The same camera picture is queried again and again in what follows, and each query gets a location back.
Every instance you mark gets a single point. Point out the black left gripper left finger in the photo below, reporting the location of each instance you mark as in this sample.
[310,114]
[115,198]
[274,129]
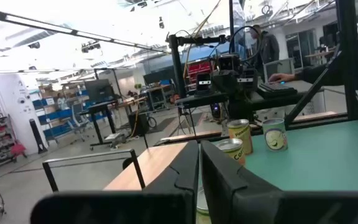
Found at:
[166,205]

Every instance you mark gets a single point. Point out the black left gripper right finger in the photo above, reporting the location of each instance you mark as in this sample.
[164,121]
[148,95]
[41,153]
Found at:
[259,205]

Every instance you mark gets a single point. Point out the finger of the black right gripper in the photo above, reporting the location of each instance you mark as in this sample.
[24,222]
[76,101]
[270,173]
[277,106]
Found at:
[219,86]
[231,85]

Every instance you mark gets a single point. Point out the tin can with silver lid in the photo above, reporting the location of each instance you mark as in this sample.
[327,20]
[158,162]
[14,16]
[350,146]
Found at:
[202,207]

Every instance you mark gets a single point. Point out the orange pineapple can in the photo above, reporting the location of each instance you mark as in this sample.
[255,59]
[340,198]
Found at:
[241,133]

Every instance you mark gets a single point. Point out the orange corn can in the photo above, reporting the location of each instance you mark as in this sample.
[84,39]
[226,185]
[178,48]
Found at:
[235,152]

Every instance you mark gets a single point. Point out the pale can with round print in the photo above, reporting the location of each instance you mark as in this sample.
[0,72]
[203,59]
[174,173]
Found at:
[274,137]

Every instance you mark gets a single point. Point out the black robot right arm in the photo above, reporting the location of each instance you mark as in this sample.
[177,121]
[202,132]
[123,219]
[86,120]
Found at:
[241,107]

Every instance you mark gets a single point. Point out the red storage bins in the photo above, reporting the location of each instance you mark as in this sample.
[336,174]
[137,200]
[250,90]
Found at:
[199,70]

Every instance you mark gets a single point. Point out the black computer keyboard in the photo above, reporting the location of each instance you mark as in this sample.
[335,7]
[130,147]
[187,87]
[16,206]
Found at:
[275,89]

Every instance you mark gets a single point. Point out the grey monitor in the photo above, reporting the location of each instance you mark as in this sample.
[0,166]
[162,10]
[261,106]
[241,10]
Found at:
[278,68]

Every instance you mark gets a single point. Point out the person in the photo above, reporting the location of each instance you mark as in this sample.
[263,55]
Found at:
[267,49]
[322,73]

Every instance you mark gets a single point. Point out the black standing desk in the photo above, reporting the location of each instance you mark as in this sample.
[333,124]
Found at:
[101,107]

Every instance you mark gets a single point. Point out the black computer monitor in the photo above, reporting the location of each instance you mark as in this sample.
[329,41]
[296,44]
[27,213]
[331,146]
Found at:
[99,90]

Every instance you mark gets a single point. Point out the grey office chair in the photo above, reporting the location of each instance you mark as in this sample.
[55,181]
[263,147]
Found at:
[78,121]

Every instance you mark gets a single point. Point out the blue shelving rack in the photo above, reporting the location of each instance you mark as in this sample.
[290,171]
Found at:
[54,118]

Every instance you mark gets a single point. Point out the LED light bar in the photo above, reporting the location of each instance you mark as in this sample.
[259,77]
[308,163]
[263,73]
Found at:
[42,25]

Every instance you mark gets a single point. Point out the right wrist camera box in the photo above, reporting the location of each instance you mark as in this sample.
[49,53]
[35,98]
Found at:
[228,63]

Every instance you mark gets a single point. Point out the wooden shelf with black frame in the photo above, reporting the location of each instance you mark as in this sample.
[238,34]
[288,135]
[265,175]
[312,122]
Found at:
[154,165]

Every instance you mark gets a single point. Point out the black workstation frame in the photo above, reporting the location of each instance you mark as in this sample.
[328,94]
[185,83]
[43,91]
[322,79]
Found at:
[176,68]

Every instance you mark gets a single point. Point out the black aluminium station frame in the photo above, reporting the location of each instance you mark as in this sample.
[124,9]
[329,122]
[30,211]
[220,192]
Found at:
[348,62]

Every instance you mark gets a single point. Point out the black floor post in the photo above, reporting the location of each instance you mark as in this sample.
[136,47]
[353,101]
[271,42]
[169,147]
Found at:
[38,137]

